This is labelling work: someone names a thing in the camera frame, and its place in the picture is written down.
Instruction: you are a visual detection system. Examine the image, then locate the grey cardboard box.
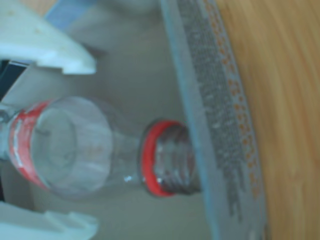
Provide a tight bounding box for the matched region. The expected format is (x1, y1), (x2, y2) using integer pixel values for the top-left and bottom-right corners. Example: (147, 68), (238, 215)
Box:
(0, 0), (270, 240)

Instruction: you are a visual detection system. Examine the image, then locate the clear bottle barcode red label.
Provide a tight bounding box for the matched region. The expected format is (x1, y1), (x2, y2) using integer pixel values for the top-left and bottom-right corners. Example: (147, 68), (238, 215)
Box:
(0, 96), (202, 198)

